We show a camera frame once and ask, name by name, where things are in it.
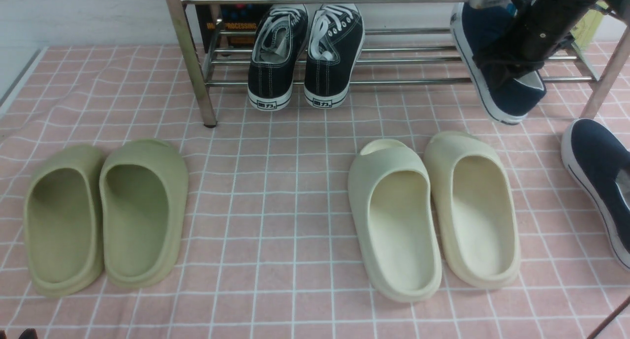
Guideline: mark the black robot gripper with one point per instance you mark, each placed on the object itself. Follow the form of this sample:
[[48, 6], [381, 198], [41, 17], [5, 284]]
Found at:
[[534, 35]]

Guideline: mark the navy slip-on shoe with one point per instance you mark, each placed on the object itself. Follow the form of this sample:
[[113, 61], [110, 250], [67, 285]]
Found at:
[[599, 163], [473, 29]]

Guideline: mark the steel shoe rack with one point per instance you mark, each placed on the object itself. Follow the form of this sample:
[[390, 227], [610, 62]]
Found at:
[[201, 72]]

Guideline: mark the dark book behind rack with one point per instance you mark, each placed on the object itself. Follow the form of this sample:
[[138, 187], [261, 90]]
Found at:
[[236, 17]]

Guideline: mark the yellow teal book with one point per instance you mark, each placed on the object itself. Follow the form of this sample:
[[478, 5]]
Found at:
[[585, 30]]

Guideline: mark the black right canvas sneaker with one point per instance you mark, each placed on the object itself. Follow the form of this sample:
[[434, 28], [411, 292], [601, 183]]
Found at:
[[334, 45]]

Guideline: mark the black canvas sneaker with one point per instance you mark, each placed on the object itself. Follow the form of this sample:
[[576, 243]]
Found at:
[[279, 41], [334, 45]]

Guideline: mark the cream right slipper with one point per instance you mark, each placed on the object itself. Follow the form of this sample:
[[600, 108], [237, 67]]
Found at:
[[475, 209]]

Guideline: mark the cream slipper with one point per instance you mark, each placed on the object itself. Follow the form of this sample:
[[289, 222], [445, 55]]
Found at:
[[389, 194], [475, 209]]

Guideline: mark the cream left slipper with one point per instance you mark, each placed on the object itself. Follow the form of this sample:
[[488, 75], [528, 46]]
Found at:
[[389, 194]]

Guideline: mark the black left canvas sneaker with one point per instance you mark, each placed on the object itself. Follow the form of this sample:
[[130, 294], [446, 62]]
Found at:
[[279, 41]]

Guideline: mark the pink checkered floor cloth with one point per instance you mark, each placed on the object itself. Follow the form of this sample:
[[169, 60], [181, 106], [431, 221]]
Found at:
[[269, 247]]

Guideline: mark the green right slipper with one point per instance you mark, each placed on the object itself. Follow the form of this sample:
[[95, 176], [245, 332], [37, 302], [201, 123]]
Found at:
[[144, 188]]

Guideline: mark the green slipper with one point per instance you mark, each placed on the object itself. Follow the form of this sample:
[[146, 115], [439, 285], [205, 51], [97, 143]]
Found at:
[[144, 188], [62, 219]]

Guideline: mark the green left slipper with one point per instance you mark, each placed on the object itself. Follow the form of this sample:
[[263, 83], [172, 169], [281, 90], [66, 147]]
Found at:
[[62, 219]]

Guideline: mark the dark object bottom left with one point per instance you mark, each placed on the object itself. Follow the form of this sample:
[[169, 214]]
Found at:
[[29, 333]]

